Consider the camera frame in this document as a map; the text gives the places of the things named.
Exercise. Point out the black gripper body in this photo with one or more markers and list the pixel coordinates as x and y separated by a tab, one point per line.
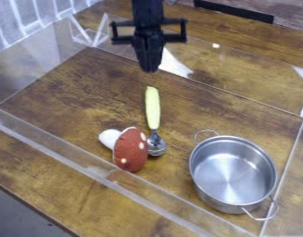
147	20

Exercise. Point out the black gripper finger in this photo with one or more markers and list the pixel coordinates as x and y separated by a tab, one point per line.
157	44
142	53

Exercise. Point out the black bar at back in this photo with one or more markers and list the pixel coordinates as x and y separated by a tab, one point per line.
234	11

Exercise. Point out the red plush mushroom toy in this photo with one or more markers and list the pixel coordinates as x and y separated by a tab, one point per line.
129	147

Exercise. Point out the silver metal pot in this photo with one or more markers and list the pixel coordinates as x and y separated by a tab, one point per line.
234	175

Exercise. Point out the clear acrylic enclosure wall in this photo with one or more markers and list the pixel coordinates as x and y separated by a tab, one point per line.
70	85

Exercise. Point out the green handled metal spoon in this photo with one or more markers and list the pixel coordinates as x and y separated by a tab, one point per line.
155	143

